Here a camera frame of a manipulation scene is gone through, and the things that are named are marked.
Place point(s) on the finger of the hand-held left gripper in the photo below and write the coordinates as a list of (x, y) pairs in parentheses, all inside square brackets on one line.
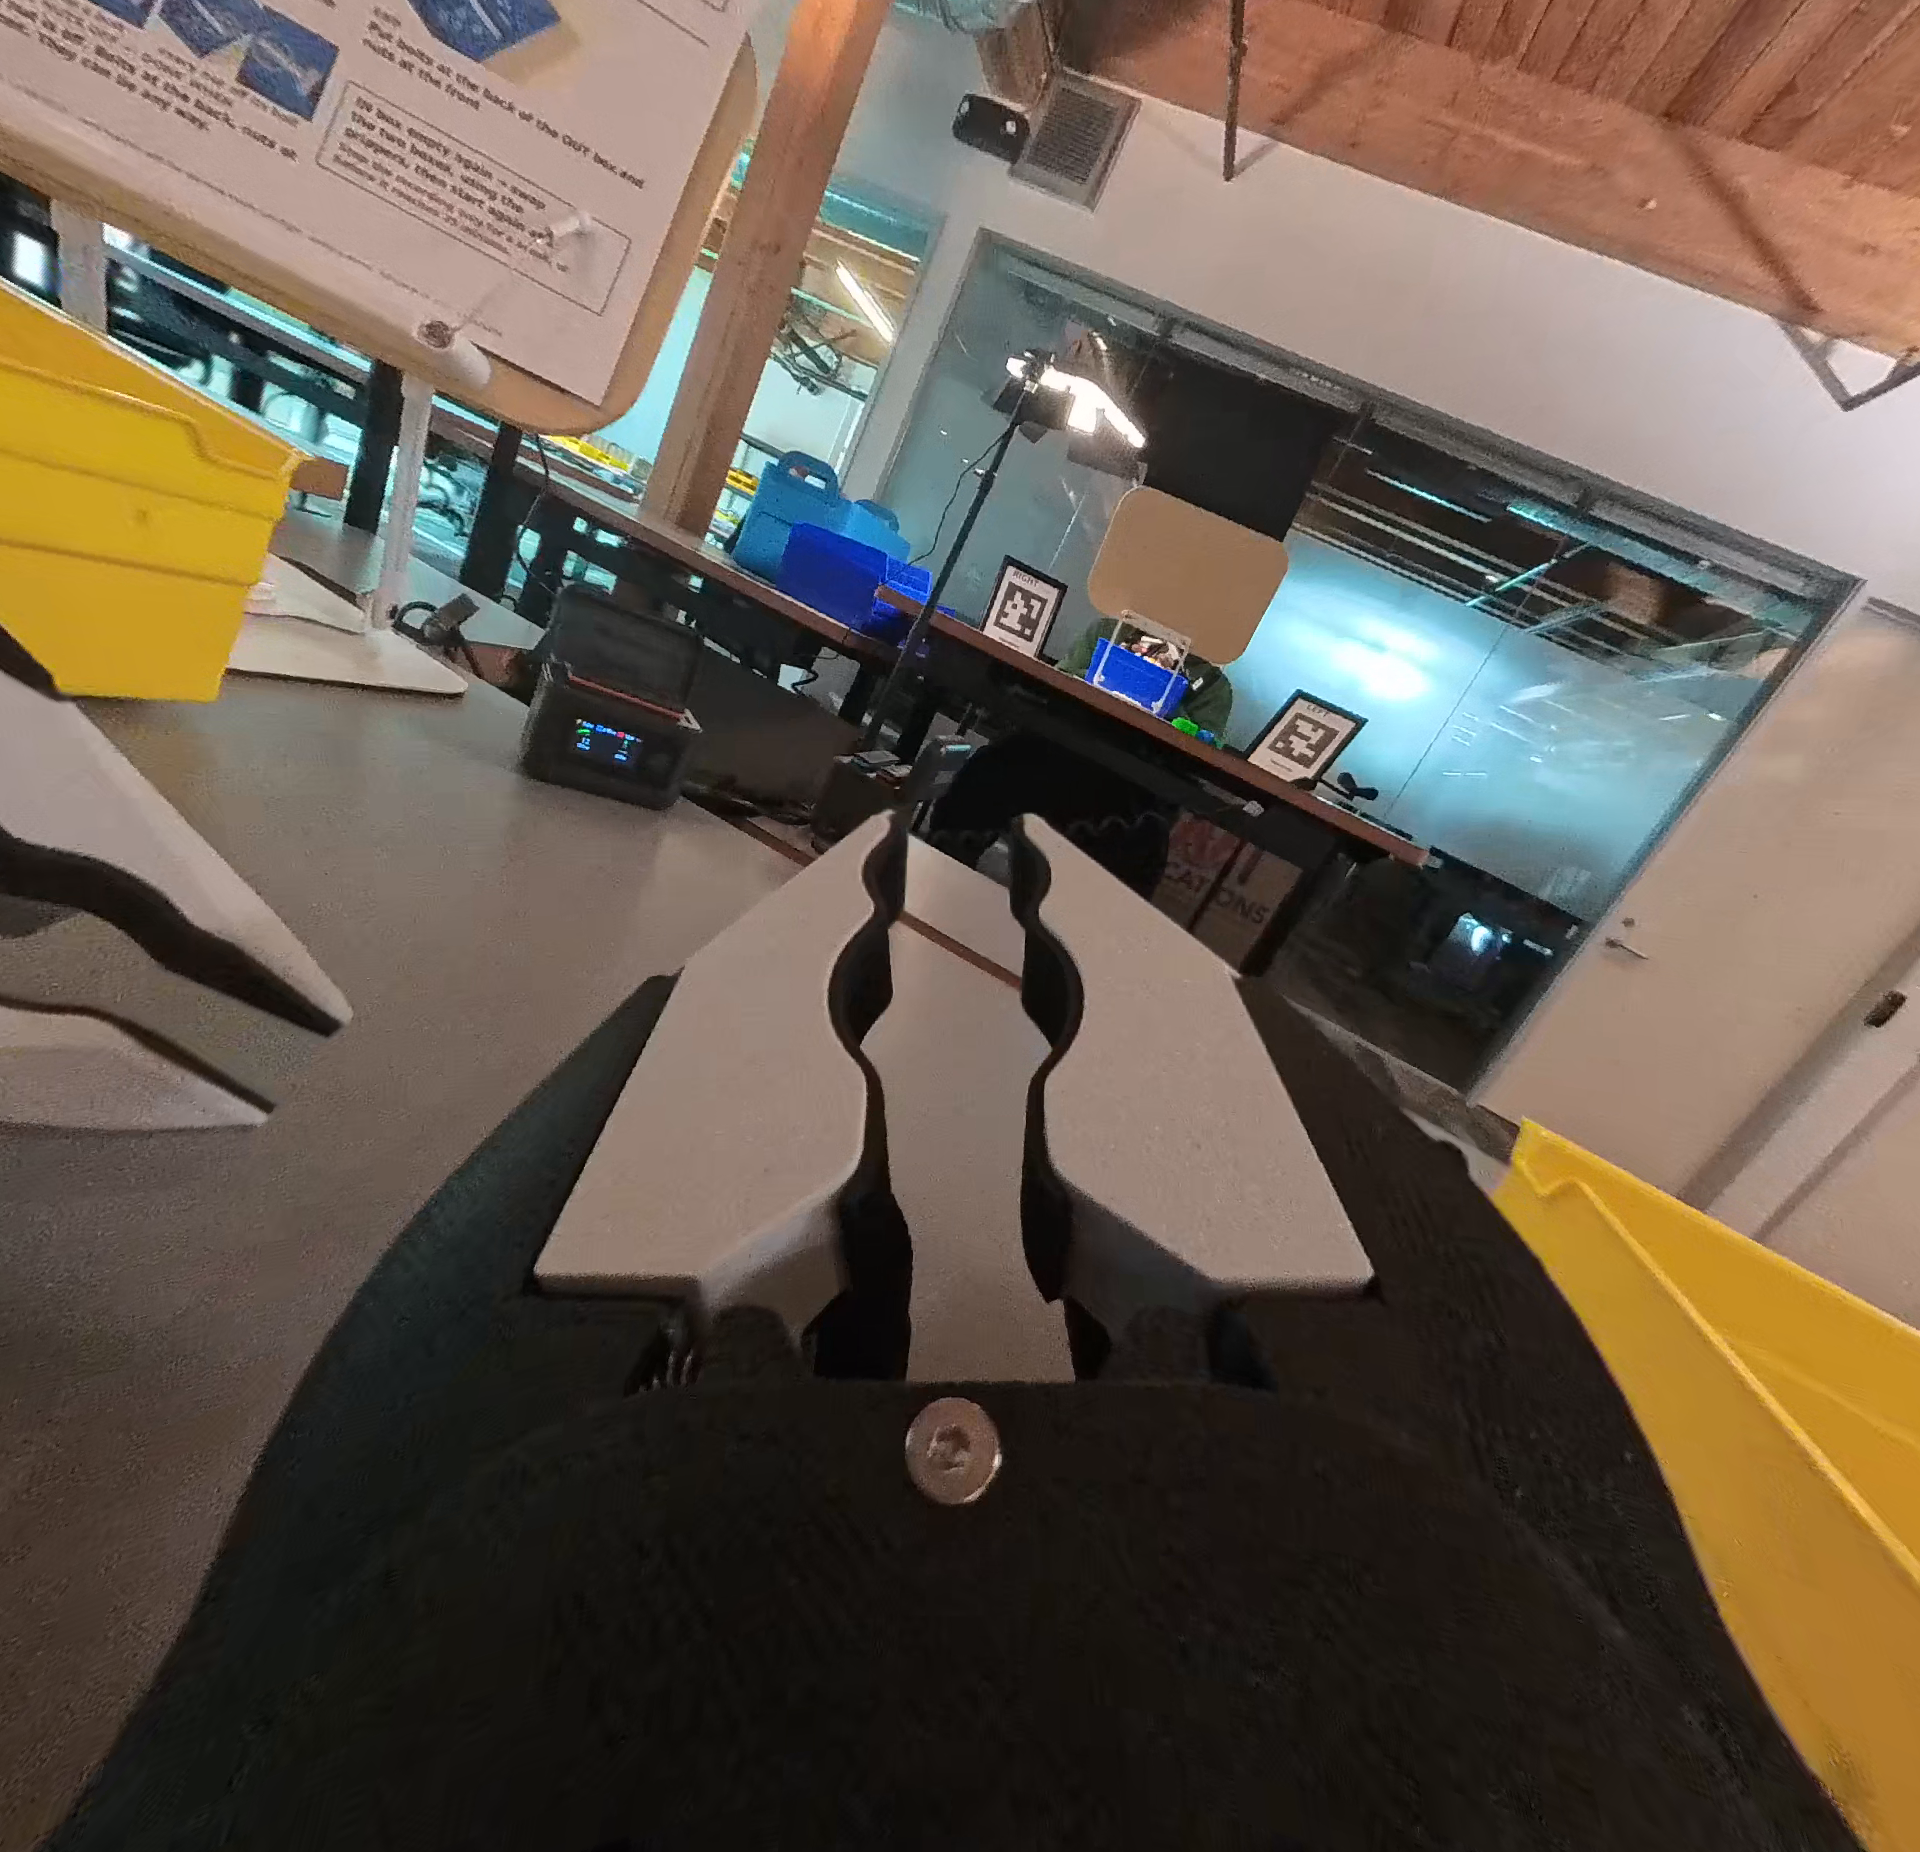
[(90, 770), (90, 1080)]

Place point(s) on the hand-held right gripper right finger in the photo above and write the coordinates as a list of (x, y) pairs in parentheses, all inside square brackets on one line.
[(1202, 1132)]

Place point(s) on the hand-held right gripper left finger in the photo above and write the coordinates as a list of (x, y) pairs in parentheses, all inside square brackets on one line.
[(722, 1102)]

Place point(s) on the yellow plastic bin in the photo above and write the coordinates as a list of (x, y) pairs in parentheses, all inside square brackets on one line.
[(119, 532), (1770, 1431)]

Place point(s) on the long wooden table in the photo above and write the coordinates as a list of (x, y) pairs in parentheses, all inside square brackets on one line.
[(1291, 810), (675, 532)]

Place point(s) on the black printed cloth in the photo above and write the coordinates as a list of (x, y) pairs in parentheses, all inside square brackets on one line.
[(1051, 810)]

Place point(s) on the framed fiducial marker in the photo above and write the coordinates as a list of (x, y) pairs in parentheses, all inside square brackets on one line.
[(1302, 741), (1026, 612)]

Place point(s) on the dark portable power station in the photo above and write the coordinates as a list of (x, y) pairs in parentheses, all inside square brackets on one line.
[(601, 711)]

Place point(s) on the small blue bin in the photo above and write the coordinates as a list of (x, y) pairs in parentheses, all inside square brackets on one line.
[(1119, 677)]

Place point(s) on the blue plastic bin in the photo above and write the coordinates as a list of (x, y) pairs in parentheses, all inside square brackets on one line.
[(841, 576)]

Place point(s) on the large glass window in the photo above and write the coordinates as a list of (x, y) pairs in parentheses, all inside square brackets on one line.
[(1501, 653)]

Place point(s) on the white door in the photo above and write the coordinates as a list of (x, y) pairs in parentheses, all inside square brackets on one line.
[(1724, 907)]

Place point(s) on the blue plastic case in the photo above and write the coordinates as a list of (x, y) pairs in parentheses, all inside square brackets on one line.
[(796, 511)]

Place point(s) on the instruction board on white stand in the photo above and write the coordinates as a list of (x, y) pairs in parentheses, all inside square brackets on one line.
[(452, 157)]

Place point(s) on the studio light on stand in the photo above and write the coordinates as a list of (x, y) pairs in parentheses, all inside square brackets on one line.
[(1075, 409)]

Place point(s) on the wooden post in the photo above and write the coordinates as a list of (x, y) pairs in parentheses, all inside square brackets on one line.
[(780, 231)]

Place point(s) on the wall air vent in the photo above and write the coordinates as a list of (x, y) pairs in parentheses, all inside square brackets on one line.
[(1075, 139)]

